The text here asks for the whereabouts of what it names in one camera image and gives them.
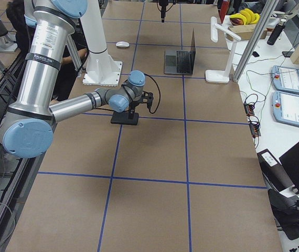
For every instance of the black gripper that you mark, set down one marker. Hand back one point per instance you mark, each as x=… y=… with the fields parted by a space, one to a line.
x=132 y=105

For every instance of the black mouse pad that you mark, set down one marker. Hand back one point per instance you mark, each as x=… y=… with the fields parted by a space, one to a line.
x=124 y=118

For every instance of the grey laptop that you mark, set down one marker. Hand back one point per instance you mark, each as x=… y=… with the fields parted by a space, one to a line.
x=180 y=62

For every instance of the white computer mouse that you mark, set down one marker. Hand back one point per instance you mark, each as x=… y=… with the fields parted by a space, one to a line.
x=122 y=44

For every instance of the yellow banana toys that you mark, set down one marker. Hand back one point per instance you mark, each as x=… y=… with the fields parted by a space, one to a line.
x=244 y=17

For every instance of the blue teach pendant near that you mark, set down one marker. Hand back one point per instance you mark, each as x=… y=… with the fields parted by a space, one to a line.
x=286 y=107

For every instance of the blue teach pendant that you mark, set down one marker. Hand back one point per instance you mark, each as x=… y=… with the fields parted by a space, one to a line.
x=285 y=79
x=286 y=107

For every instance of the blue teach pendant far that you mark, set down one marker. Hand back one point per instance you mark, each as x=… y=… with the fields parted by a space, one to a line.
x=285 y=79

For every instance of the black water bottle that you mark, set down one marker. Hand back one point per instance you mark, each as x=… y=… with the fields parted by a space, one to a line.
x=276 y=32

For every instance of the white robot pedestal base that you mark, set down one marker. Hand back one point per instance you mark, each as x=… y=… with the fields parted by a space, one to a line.
x=101 y=69

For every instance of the aluminium frame post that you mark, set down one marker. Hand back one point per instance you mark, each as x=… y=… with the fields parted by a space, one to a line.
x=265 y=15

